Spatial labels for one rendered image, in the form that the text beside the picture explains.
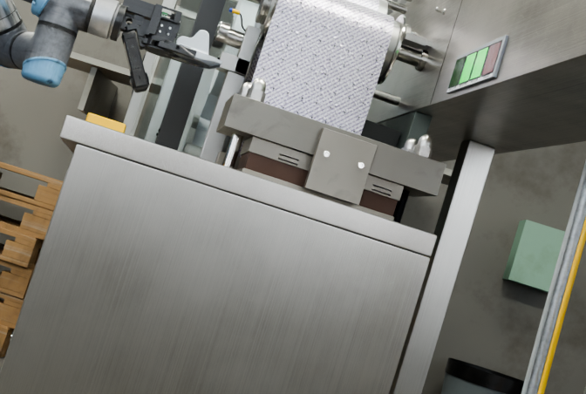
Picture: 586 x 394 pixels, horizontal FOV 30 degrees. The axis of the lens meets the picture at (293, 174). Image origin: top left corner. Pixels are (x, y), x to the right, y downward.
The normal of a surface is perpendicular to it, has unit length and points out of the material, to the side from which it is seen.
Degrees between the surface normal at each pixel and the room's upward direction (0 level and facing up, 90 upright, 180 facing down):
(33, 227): 90
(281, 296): 90
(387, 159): 90
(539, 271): 90
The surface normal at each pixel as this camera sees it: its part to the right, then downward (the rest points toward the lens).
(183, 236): 0.16, -0.03
